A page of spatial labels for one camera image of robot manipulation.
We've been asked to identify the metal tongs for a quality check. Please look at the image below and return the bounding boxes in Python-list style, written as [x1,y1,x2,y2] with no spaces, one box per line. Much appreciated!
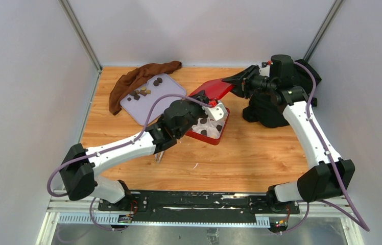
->
[155,151,165,163]

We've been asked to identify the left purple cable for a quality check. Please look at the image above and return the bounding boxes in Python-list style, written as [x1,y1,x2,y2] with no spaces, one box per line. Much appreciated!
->
[46,94,213,232]

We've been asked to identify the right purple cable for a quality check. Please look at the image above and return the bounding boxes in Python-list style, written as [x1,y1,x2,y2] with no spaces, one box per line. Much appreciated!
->
[280,61,370,234]

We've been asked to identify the brown cloth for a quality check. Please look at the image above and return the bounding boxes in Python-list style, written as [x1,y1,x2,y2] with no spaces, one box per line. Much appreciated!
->
[109,61,182,115]

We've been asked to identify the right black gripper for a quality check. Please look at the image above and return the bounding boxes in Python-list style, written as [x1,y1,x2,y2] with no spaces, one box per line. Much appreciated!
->
[221,65,276,100]

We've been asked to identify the white paper cup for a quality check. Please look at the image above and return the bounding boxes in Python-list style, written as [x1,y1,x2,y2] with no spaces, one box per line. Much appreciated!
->
[206,128,220,139]

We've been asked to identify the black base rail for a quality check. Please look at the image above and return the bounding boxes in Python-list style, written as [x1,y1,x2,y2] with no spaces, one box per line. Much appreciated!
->
[98,190,300,225]

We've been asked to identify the black cloth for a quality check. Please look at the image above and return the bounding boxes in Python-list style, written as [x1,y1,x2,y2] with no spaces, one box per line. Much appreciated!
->
[242,66,313,128]

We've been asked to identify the purple cable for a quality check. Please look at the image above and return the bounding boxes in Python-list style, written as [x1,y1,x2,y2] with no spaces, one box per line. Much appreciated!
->
[46,94,213,232]
[280,61,370,234]

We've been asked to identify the red chocolate box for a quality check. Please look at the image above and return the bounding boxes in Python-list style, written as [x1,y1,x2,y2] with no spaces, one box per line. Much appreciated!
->
[185,108,230,145]

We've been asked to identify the lavender tray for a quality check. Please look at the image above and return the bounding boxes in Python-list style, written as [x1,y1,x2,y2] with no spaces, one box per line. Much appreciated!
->
[120,73,187,126]

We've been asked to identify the red box lid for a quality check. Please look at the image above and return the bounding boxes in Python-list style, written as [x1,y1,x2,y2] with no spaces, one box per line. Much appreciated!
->
[189,79,234,100]

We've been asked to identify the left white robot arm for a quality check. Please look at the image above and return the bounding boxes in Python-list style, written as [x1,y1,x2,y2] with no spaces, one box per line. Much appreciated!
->
[51,92,227,211]

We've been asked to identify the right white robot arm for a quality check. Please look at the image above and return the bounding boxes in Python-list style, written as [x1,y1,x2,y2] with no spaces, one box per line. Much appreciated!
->
[222,55,355,213]

